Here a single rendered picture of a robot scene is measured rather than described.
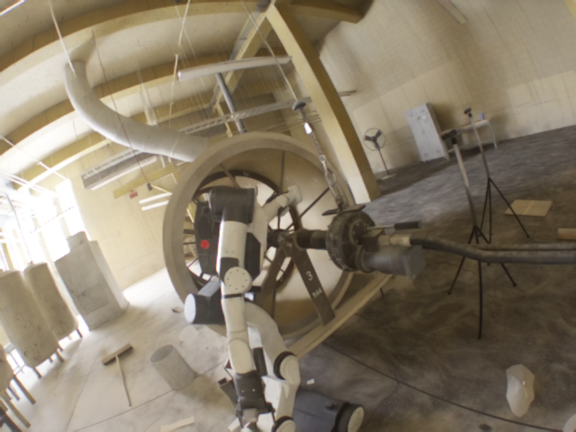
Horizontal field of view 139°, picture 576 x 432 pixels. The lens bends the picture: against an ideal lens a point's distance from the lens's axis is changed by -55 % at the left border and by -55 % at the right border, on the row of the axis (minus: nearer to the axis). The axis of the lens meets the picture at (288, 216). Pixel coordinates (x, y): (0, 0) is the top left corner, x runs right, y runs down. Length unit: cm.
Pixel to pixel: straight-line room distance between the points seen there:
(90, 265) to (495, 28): 1325
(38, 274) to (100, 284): 182
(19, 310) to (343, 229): 597
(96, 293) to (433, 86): 1212
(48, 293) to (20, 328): 157
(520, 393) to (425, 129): 789
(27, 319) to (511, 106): 1330
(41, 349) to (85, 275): 248
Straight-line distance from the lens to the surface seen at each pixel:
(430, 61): 924
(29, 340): 607
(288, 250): 161
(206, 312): 86
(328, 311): 186
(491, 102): 874
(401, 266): 93
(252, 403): 83
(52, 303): 711
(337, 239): 101
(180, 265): 161
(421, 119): 846
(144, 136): 595
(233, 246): 75
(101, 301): 715
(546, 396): 151
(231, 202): 79
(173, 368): 237
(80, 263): 714
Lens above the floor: 130
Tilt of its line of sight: 8 degrees down
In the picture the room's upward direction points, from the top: 24 degrees counter-clockwise
